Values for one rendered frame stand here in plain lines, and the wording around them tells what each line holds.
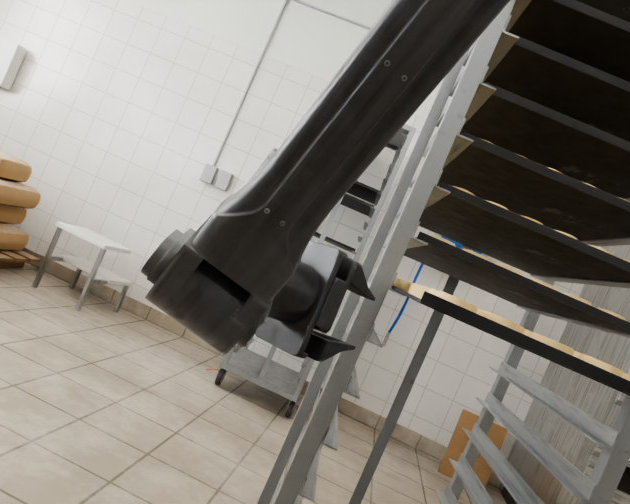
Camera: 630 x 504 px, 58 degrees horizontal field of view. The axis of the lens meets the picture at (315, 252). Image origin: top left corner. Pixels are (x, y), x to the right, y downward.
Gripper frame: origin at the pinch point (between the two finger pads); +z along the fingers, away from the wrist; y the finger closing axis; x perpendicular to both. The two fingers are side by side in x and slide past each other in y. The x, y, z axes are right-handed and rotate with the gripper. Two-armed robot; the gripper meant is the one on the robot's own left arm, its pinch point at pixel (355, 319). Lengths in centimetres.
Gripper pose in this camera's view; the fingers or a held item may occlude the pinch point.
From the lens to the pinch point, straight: 59.0
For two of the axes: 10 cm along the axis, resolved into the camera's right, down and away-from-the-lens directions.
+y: -3.9, 9.2, -1.0
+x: 6.5, 2.0, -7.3
